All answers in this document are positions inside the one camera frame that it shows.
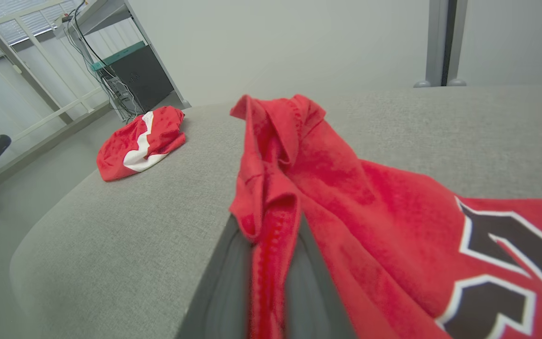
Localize metal frame desk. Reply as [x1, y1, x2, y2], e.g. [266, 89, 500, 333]
[55, 0, 191, 110]

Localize black cable bundle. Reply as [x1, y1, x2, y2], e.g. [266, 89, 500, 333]
[66, 0, 144, 121]

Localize white metal railing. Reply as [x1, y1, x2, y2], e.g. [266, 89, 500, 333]
[0, 0, 112, 198]

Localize black computer tower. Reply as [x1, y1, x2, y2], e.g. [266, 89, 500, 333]
[111, 45, 175, 113]

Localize grey partition post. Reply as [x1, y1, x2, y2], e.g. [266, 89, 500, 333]
[414, 0, 468, 88]

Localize red shorts with white stripe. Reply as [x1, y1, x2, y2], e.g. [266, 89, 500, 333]
[96, 105, 187, 182]

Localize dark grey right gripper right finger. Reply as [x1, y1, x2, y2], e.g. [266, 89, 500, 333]
[284, 214, 356, 339]

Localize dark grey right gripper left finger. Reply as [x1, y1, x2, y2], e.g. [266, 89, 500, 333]
[175, 214, 253, 339]

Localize red jersey with white sleeves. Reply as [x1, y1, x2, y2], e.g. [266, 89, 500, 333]
[229, 93, 542, 339]

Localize teal green panel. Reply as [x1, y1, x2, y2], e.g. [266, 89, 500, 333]
[91, 41, 147, 71]

